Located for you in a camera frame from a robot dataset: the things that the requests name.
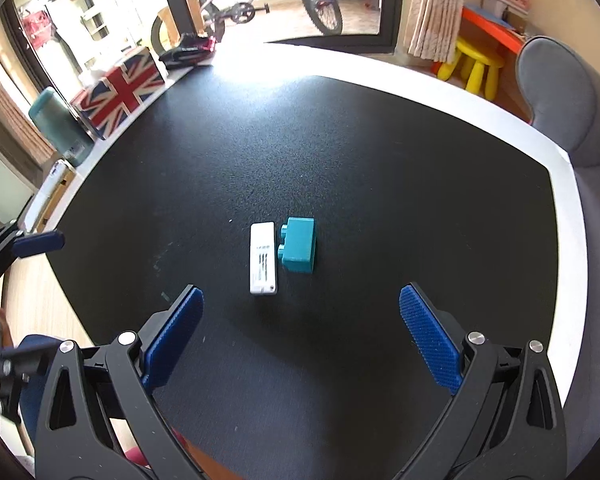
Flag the teal water bottle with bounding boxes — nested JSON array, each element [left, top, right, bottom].
[[28, 87, 94, 167]]

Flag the teal toy brick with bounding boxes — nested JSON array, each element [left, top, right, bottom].
[[277, 217, 316, 273]]

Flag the yellow plastic stool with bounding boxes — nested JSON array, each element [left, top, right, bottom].
[[437, 36, 505, 102]]

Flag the patterned beige curtain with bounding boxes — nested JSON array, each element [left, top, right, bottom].
[[406, 0, 465, 63]]

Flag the white small card box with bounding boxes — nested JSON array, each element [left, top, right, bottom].
[[249, 222, 277, 296]]

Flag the union jack tissue box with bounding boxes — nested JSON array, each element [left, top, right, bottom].
[[71, 47, 166, 139]]

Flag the grey fabric sofa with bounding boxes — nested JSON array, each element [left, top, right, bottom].
[[516, 36, 600, 472]]

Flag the black door frame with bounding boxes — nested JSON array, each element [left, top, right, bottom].
[[149, 0, 402, 54]]

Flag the orange kids table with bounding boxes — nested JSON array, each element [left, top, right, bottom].
[[462, 6, 526, 55]]

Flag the wooden notebook under phone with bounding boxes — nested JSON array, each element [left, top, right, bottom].
[[34, 159, 76, 232]]

